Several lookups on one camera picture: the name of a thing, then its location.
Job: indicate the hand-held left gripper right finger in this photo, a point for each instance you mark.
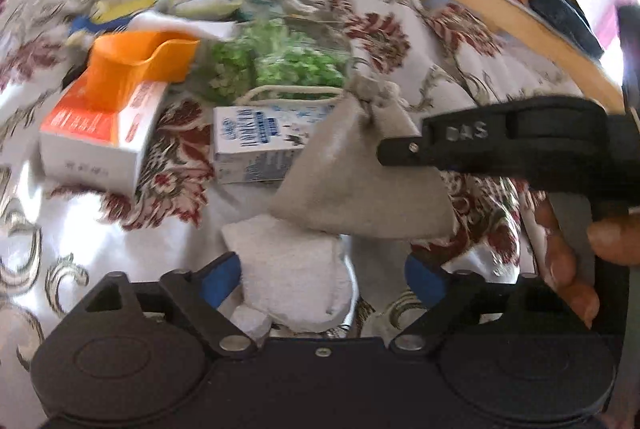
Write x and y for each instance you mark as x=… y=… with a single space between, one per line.
x=425 y=283

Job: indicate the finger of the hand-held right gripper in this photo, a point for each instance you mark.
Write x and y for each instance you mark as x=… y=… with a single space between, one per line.
x=465 y=144

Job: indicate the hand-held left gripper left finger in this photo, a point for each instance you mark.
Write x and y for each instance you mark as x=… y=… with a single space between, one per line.
x=222 y=280

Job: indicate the white terry towel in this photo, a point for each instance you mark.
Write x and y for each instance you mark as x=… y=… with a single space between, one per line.
x=295 y=274

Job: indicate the person's right hand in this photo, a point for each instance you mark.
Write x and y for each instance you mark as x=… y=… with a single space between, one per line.
x=562 y=264

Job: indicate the dark blue cloth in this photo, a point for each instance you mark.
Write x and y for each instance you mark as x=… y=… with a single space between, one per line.
x=565 y=19

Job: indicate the white blue milk carton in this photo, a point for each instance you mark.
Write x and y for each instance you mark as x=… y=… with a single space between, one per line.
x=255 y=139

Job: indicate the bag of green leaves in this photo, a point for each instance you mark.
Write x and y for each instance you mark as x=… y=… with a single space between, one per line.
x=295 y=64

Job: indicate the orange white cardboard box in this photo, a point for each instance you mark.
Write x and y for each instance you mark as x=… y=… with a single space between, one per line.
x=95 y=134

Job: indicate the floral satin blanket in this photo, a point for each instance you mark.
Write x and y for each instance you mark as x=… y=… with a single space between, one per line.
x=30 y=209

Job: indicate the orange plastic cup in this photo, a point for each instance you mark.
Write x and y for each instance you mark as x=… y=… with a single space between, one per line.
x=135 y=64

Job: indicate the yellow blue picture board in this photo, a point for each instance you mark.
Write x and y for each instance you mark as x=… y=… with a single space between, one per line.
x=125 y=6

